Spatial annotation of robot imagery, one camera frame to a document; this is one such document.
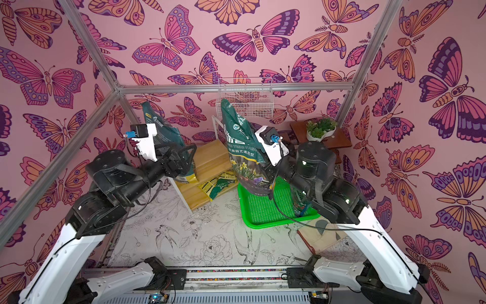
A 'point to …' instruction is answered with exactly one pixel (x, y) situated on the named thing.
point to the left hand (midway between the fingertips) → (187, 143)
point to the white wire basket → (252, 97)
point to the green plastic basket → (264, 211)
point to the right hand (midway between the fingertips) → (256, 145)
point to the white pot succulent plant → (317, 130)
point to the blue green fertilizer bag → (302, 202)
